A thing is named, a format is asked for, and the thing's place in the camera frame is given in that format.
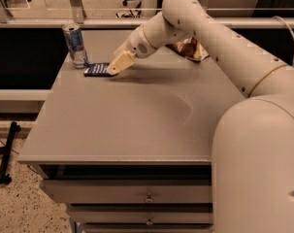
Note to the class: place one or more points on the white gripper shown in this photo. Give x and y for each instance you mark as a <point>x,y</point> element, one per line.
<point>136,44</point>

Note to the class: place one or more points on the blue rxbar wrapper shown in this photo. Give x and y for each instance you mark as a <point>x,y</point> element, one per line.
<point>97,70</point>

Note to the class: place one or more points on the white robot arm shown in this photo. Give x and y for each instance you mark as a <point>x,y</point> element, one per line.
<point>253,143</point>

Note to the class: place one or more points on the redbull can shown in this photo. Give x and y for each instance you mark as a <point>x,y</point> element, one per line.
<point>74,41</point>

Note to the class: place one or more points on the brown yellow chip bag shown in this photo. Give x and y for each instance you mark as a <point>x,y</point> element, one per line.
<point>190,49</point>

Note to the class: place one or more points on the grey drawer cabinet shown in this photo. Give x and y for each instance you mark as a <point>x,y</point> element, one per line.
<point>154,121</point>

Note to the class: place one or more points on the top drawer with knob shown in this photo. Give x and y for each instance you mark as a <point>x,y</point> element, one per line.
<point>128,191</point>

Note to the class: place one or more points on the drawer with knob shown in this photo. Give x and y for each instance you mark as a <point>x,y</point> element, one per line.
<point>128,191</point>
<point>166,214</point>

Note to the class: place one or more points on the black stand leg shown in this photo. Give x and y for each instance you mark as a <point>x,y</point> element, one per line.
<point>5,153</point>

